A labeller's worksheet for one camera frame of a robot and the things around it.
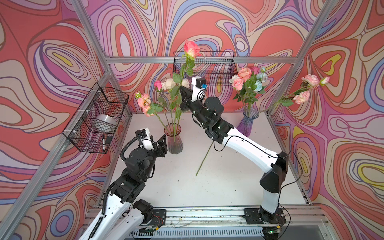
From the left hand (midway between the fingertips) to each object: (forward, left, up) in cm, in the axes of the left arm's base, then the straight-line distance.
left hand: (161, 135), depth 66 cm
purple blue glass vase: (+23, -49, -23) cm, 59 cm away
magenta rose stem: (+15, +5, +1) cm, 16 cm away
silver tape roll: (+11, +29, 0) cm, 31 cm away
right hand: (+13, -9, +15) cm, 22 cm away
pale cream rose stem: (-5, -16, -33) cm, 37 cm away
